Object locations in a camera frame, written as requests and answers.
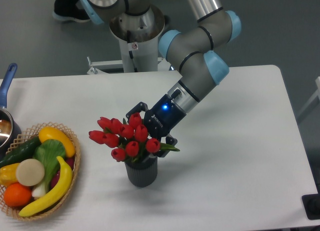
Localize orange fruit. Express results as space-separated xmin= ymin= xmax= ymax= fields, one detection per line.
xmin=3 ymin=182 xmax=32 ymax=207

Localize blue handled saucepan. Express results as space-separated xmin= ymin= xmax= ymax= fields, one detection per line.
xmin=0 ymin=63 xmax=22 ymax=159

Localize person's blue soled shoe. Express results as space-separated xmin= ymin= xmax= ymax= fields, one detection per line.
xmin=52 ymin=0 xmax=91 ymax=23

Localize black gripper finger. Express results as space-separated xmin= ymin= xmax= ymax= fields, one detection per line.
xmin=125 ymin=101 xmax=149 ymax=121
xmin=148 ymin=134 xmax=178 ymax=158

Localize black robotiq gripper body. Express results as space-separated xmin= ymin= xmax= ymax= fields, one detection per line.
xmin=143 ymin=94 xmax=187 ymax=141

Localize yellow banana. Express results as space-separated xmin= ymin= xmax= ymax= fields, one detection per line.
xmin=18 ymin=156 xmax=73 ymax=218

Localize dark red vegetable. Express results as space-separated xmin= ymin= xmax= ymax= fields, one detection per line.
xmin=50 ymin=157 xmax=75 ymax=190

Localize beige round disc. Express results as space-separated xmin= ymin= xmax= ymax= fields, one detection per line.
xmin=15 ymin=158 xmax=45 ymax=187

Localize woven wicker basket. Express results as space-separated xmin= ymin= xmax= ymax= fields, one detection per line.
xmin=0 ymin=122 xmax=81 ymax=221

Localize dark grey ribbed vase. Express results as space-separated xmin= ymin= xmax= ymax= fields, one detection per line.
xmin=125 ymin=157 xmax=158 ymax=188

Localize yellow bell pepper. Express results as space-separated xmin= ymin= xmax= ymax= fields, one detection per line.
xmin=0 ymin=163 xmax=20 ymax=187

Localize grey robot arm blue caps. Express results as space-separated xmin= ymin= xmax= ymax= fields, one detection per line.
xmin=80 ymin=0 xmax=242 ymax=161

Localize green bok choy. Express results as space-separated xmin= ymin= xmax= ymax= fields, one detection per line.
xmin=32 ymin=139 xmax=66 ymax=199

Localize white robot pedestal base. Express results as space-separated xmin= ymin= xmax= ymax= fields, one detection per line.
xmin=87 ymin=37 xmax=174 ymax=75

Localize white furniture frame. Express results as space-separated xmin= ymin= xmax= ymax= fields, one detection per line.
xmin=296 ymin=76 xmax=320 ymax=124

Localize black device at table edge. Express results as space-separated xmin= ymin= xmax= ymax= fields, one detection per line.
xmin=301 ymin=193 xmax=320 ymax=220

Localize green cucumber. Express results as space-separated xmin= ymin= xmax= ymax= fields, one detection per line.
xmin=0 ymin=136 xmax=41 ymax=168

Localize red tulip bouquet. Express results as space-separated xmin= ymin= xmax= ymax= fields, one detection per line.
xmin=88 ymin=111 xmax=181 ymax=163

